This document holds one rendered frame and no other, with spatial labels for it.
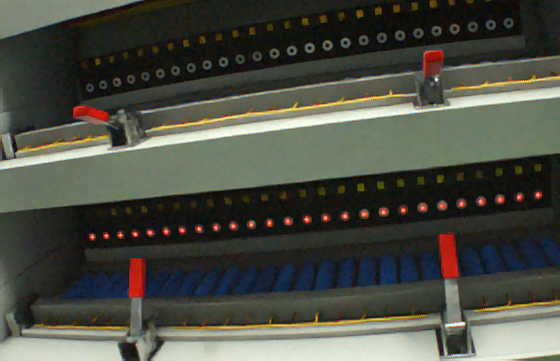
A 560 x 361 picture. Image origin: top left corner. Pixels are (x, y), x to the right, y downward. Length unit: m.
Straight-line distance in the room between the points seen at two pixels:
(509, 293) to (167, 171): 0.31
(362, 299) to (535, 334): 0.15
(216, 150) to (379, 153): 0.13
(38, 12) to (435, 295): 0.48
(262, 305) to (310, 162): 0.14
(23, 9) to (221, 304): 0.37
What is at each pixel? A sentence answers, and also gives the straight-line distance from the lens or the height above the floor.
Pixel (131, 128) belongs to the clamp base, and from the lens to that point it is 0.47.
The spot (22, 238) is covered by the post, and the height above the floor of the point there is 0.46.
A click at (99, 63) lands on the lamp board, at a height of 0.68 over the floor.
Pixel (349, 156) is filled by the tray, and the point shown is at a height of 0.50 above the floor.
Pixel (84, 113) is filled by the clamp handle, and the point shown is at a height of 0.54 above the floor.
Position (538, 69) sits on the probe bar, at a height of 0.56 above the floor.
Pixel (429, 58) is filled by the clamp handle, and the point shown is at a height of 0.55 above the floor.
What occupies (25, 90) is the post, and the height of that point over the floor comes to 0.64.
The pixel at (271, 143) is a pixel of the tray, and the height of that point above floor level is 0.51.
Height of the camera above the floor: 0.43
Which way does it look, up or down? 9 degrees up
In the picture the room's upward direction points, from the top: 5 degrees counter-clockwise
